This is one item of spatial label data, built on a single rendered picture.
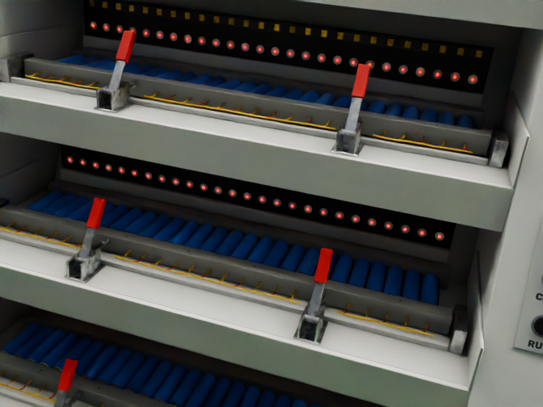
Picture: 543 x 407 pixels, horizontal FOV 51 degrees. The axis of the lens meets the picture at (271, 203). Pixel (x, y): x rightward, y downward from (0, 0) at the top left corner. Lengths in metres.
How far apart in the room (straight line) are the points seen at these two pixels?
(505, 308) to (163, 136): 0.38
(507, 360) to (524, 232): 0.12
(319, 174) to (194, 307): 0.20
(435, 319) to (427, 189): 0.15
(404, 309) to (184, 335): 0.23
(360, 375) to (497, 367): 0.13
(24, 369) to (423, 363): 0.49
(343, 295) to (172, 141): 0.25
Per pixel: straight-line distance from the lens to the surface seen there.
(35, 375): 0.79
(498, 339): 0.57
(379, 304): 0.63
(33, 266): 0.71
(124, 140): 0.64
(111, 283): 0.66
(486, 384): 0.58
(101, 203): 0.67
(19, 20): 0.82
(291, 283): 0.63
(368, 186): 0.56
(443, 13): 0.59
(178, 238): 0.71
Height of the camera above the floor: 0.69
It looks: 3 degrees down
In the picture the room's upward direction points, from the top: 11 degrees clockwise
